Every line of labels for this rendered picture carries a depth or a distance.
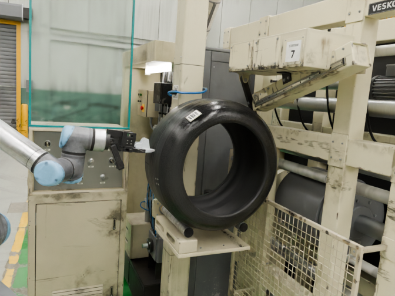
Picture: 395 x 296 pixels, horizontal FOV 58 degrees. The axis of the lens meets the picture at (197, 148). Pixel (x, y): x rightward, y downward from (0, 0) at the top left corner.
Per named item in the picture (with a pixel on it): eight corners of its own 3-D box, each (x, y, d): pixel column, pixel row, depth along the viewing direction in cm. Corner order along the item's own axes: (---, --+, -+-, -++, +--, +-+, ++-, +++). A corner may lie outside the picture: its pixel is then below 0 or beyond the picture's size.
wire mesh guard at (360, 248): (227, 295, 220) (237, 184, 210) (230, 294, 221) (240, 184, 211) (337, 417, 139) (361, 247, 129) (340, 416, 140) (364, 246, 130)
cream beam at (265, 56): (227, 72, 191) (229, 44, 189) (266, 76, 202) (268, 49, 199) (301, 67, 137) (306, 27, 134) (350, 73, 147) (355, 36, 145)
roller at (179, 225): (162, 202, 188) (169, 205, 190) (158, 211, 188) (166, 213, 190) (187, 226, 156) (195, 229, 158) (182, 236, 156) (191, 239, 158)
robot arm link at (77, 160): (49, 182, 135) (53, 150, 134) (64, 177, 147) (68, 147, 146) (73, 187, 135) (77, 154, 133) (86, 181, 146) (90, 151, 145)
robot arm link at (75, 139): (57, 147, 143) (61, 122, 142) (90, 150, 148) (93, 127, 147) (59, 151, 134) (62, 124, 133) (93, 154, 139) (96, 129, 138)
